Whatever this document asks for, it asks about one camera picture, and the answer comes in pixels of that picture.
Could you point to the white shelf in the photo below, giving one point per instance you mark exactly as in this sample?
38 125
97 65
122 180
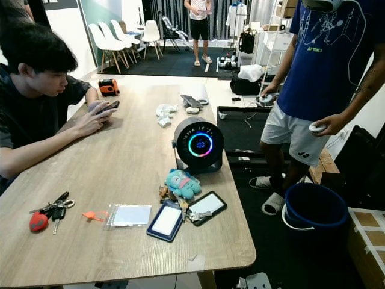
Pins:
274 42

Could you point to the red key fob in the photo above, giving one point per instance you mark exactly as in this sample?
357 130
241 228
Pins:
38 221

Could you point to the white chair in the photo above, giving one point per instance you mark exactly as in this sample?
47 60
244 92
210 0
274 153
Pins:
122 30
112 35
151 31
98 39

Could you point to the seated person in dark shirt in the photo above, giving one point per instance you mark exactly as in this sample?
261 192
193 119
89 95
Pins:
30 111

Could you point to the black rug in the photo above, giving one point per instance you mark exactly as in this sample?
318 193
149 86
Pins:
168 63

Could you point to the large black bag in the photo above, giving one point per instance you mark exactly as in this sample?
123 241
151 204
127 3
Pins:
361 165

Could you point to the wooden crate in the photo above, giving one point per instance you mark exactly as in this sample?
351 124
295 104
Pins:
367 241

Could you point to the standing person in blue shirt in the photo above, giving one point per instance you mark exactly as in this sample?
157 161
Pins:
325 60

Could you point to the black wallet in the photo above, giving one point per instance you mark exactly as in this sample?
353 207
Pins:
190 100

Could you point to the black duffel bag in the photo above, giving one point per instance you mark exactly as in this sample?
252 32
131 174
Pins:
243 87

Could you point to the black treadmill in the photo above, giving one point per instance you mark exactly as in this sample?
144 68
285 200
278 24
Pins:
240 129

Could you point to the person in white shirt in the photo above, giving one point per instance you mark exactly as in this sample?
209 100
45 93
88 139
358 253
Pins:
198 24

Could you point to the dark blue bucket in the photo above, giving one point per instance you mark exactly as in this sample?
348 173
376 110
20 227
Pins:
316 211

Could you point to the white round controller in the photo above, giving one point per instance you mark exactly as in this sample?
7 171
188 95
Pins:
316 127
265 98

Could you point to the small white object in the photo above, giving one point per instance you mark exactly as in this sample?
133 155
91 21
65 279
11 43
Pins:
192 110

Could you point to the orange and black device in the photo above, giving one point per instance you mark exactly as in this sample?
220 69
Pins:
109 88

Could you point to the orange tag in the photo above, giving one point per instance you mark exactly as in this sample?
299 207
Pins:
92 215

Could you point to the brass key bunch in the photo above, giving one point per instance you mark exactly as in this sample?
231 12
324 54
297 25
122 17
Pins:
163 192

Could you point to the white plastic bag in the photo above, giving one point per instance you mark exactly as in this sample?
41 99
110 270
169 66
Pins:
251 72

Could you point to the light wooden table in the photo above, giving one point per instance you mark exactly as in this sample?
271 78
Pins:
126 162

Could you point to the crumpled white tissue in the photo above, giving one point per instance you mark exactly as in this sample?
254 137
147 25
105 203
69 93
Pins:
165 112

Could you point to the blue card holder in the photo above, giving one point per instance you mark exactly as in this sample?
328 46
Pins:
166 221

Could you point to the black card holder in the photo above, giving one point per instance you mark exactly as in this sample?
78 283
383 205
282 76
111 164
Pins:
207 206

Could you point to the black backpack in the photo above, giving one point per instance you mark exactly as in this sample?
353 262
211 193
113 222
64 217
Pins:
247 42

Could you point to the black car key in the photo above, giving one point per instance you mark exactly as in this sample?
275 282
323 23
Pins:
59 212

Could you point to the clear plastic card holder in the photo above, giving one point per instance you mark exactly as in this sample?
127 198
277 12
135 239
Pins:
130 215

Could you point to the black smartphone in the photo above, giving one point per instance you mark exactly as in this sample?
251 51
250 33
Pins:
112 106

